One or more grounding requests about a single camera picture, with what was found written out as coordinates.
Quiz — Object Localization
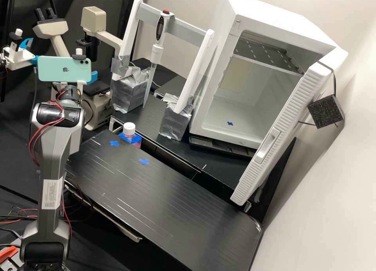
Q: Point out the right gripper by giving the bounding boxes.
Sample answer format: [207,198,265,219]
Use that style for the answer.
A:
[52,71,99,92]

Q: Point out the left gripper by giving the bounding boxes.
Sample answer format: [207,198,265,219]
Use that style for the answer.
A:
[2,38,40,71]

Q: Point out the left phone holder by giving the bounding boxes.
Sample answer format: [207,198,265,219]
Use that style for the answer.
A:
[8,28,25,53]

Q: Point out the cream microscope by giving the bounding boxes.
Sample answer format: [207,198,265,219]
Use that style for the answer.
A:
[32,6,125,132]

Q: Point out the small bottle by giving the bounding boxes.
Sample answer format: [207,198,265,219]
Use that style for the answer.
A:
[123,122,143,149]

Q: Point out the pipette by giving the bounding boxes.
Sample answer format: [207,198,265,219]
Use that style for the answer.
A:
[143,9,173,109]

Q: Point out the white pipette stand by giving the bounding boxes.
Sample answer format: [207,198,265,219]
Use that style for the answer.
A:
[110,0,217,142]

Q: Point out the black tray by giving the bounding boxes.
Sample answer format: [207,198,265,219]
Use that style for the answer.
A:
[188,135,260,161]

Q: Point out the white incubator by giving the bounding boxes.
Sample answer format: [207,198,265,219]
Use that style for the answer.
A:
[188,0,338,150]

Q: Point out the orange clamp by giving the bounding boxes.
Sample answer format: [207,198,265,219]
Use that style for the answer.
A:
[0,246,19,264]

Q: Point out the incubator door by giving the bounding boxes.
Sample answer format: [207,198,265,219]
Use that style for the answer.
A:
[230,47,349,207]

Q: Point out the right wrist camera phone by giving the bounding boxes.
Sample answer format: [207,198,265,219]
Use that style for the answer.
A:
[36,48,92,86]

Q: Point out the red wire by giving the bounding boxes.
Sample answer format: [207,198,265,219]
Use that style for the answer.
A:
[0,207,39,224]

